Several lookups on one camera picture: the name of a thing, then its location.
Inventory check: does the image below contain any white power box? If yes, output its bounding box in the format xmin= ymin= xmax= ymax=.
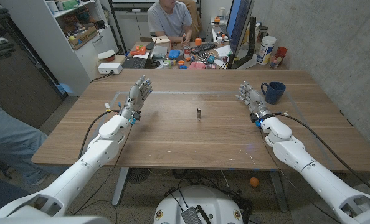
xmin=97 ymin=63 xmax=123 ymax=75

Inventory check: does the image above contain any black keyboard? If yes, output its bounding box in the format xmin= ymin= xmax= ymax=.
xmin=190 ymin=42 xmax=219 ymax=55

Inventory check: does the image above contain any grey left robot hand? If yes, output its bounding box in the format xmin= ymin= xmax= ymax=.
xmin=120 ymin=74 xmax=154 ymax=125

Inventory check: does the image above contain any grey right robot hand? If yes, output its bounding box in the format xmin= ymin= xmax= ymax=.
xmin=235 ymin=80 xmax=273 ymax=127

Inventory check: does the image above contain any black metal rack frame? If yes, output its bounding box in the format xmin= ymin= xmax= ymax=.
xmin=108 ymin=0 xmax=130 ymax=54

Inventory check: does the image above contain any brown chair back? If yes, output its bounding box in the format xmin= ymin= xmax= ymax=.
xmin=178 ymin=0 xmax=203 ymax=40

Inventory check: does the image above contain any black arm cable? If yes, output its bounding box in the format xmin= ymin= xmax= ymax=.
xmin=78 ymin=102 xmax=121 ymax=160
xmin=271 ymin=111 xmax=370 ymax=199

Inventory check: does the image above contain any cluttered wooden desk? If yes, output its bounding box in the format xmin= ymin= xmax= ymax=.
xmin=122 ymin=40 xmax=288 ymax=70

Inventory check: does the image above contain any round floor fan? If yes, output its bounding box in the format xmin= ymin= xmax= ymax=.
xmin=127 ymin=167 xmax=151 ymax=185

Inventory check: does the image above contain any seated person grey t-shirt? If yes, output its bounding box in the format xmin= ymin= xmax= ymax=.
xmin=146 ymin=0 xmax=194 ymax=47

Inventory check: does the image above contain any clear plastic cup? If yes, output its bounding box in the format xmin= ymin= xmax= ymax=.
xmin=268 ymin=53 xmax=282 ymax=69

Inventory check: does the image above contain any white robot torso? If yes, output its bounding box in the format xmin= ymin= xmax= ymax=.
xmin=153 ymin=185 xmax=244 ymax=224

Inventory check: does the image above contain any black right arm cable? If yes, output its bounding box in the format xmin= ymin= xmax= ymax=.
xmin=271 ymin=111 xmax=370 ymax=199

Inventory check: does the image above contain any white canister blue label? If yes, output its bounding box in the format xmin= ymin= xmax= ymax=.
xmin=255 ymin=35 xmax=277 ymax=65

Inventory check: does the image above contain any pink cloth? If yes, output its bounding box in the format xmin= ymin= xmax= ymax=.
xmin=187 ymin=61 xmax=207 ymax=70

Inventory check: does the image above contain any white cap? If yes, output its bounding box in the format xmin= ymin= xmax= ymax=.
xmin=97 ymin=49 xmax=116 ymax=62

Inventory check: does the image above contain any computer monitor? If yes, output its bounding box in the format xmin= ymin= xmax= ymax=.
xmin=225 ymin=0 xmax=255 ymax=58

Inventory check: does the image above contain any white shelf unit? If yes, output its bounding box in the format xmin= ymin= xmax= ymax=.
xmin=0 ymin=0 xmax=120 ymax=96

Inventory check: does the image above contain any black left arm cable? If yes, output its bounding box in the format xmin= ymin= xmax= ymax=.
xmin=78 ymin=102 xmax=121 ymax=160

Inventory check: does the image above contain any small wooden box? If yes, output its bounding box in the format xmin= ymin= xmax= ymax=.
xmin=151 ymin=35 xmax=172 ymax=50

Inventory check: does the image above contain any standing person in jeans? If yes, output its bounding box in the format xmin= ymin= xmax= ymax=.
xmin=0 ymin=95 xmax=50 ymax=185

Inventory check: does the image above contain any black monitor stand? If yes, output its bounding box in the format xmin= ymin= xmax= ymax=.
xmin=227 ymin=17 xmax=257 ymax=70

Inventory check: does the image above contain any orange toy drill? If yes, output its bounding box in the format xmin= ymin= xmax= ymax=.
xmin=130 ymin=45 xmax=148 ymax=57

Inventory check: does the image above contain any black laptop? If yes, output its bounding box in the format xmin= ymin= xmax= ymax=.
xmin=121 ymin=39 xmax=158 ymax=70

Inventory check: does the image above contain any cardboard box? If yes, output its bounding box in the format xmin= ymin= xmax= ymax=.
xmin=68 ymin=25 xmax=99 ymax=50

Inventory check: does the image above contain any grey table leg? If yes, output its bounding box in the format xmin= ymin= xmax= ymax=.
xmin=268 ymin=170 xmax=289 ymax=213
xmin=111 ymin=167 xmax=130 ymax=207

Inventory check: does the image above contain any dark jar black lid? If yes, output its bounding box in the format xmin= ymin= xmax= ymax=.
xmin=256 ymin=26 xmax=269 ymax=44

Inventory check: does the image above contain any dark blue mug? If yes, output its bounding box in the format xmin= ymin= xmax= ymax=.
xmin=260 ymin=81 xmax=287 ymax=105

